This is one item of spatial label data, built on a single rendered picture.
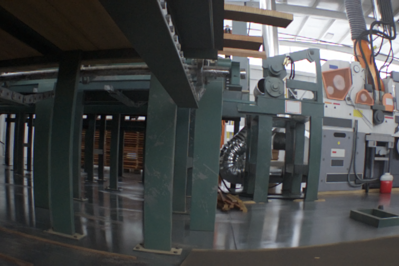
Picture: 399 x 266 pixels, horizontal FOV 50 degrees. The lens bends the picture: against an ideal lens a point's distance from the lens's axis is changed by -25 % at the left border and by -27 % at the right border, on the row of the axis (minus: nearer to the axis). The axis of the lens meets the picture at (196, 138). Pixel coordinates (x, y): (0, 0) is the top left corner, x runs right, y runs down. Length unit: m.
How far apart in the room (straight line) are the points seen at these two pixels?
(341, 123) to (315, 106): 1.12
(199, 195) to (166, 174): 0.80
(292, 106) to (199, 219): 2.40
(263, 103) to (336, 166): 1.52
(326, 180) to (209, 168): 3.37
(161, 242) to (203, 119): 0.95
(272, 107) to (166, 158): 2.98
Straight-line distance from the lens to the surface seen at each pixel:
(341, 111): 6.07
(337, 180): 6.01
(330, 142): 5.98
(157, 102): 1.97
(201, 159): 2.74
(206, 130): 2.75
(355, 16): 7.09
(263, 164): 4.89
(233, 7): 1.71
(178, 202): 3.66
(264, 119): 4.91
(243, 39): 2.19
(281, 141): 5.93
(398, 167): 6.72
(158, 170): 1.96
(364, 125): 6.21
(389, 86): 6.52
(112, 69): 2.48
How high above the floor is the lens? 0.37
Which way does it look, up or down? 2 degrees up
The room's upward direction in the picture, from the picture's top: 3 degrees clockwise
